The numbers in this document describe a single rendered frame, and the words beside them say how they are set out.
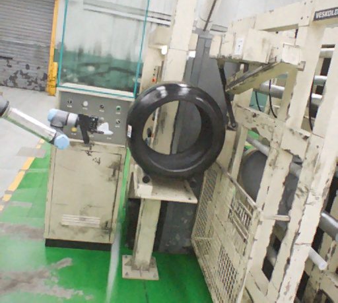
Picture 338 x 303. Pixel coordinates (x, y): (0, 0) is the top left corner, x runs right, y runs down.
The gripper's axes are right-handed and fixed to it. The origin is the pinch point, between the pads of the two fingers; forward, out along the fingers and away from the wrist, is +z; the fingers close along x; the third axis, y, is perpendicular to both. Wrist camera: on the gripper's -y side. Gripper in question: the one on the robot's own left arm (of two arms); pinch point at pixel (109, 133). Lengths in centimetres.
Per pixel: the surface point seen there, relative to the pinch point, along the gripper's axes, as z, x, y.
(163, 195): 39.0, -8.7, -26.4
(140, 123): 14.1, -11.9, 12.6
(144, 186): 26.3, -10.9, -22.4
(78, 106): -25, 54, 0
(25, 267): -33, 24, -116
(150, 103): 16.3, -11.6, 24.3
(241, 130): 85, 21, 20
